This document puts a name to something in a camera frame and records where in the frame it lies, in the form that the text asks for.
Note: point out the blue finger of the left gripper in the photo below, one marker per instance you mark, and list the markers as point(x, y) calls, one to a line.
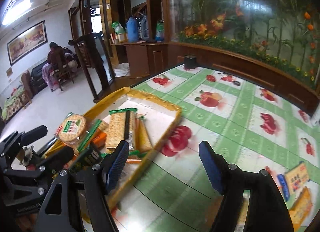
point(55, 162)
point(15, 141)

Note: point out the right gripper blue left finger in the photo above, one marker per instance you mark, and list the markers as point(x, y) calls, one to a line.
point(60, 210)

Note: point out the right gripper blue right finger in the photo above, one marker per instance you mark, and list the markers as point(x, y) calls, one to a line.
point(267, 210)

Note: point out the yellow-orange biscuit pack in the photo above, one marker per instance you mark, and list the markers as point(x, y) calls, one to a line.
point(301, 208)

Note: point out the dark green cracker pack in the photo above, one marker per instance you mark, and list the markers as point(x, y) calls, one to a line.
point(86, 159)

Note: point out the round cracker pack green label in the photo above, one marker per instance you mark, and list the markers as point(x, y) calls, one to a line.
point(72, 129)

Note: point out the cracker pack with black band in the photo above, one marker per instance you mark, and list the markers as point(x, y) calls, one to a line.
point(122, 126)

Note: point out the small yellow green wafer pack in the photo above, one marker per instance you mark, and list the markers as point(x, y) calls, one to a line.
point(143, 143)

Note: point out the beige cracker pack blue ends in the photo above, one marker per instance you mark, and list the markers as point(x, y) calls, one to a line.
point(293, 180)

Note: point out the orange cracker pack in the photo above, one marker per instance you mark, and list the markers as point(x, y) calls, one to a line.
point(99, 140)

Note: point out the black sofa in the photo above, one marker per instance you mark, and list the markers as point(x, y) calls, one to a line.
point(37, 82)

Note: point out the green fruit-print tablecloth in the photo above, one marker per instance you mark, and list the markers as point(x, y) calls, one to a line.
point(247, 124)

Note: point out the seated person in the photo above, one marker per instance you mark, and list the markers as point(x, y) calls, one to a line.
point(61, 66)

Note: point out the dark wooden chair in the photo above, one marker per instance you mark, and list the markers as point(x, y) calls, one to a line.
point(92, 54)

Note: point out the yellow tray with white liner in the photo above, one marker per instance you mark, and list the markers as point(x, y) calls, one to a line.
point(160, 119)

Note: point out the green snack bag on sideboard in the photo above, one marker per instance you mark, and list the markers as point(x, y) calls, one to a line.
point(117, 27)

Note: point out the blue thermos jug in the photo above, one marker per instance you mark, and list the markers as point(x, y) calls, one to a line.
point(132, 30)

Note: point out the clear water jug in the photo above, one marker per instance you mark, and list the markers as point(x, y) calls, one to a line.
point(144, 28)

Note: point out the small black box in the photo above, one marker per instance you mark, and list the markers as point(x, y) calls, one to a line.
point(190, 62)

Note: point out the green-labelled plastic bottle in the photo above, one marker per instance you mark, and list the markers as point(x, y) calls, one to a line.
point(159, 37)

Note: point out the flower display glass cabinet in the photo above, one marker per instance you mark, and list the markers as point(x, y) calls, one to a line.
point(281, 33)

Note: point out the framed wall painting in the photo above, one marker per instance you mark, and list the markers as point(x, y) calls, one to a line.
point(27, 42)

